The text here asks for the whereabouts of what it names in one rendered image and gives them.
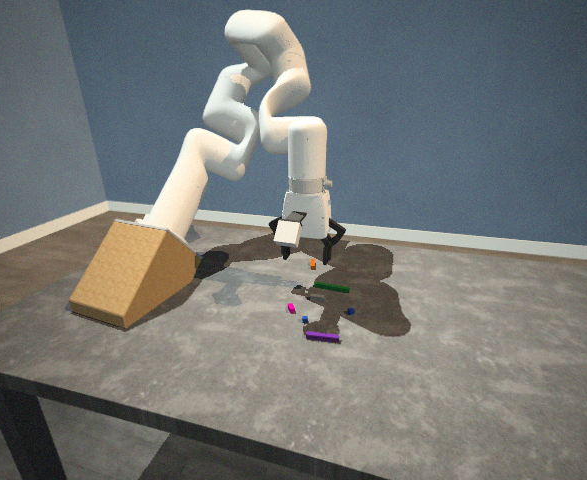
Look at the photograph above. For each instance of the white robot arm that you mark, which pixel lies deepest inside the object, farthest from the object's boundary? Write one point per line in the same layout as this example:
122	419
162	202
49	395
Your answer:
270	48

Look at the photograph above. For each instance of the purple rod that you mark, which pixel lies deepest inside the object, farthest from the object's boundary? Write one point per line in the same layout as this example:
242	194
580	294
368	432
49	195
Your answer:
322	336

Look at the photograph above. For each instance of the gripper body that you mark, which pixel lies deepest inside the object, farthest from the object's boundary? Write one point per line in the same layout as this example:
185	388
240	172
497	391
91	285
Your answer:
318	208

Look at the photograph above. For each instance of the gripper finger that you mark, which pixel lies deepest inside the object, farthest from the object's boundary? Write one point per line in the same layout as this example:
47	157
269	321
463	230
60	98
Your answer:
329	242
285	250

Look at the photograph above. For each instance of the green rod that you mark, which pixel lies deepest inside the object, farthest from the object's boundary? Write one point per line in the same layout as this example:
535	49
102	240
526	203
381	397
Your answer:
332	287

